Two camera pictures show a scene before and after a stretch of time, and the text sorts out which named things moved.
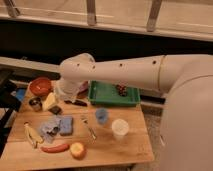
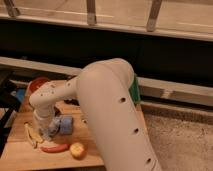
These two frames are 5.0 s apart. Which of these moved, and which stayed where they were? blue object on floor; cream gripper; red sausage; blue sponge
Moved: cream gripper
Stayed: red sausage; blue sponge; blue object on floor
